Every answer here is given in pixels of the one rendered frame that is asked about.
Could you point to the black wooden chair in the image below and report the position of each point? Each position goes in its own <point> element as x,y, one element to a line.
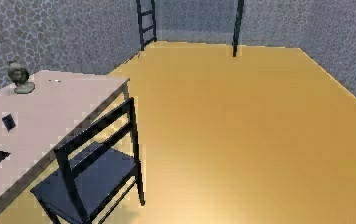
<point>86,180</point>

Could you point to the small black phone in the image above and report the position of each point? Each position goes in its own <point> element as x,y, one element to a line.
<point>8,122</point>

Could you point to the small white pen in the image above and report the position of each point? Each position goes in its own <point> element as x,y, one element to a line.
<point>55,80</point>

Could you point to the pale pink table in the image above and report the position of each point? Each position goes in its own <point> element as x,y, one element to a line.
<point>46,110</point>

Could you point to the black ladder shelf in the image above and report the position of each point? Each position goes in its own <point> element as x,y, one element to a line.
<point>146,23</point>

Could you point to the grey bust statue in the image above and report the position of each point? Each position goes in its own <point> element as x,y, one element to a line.
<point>19,76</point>

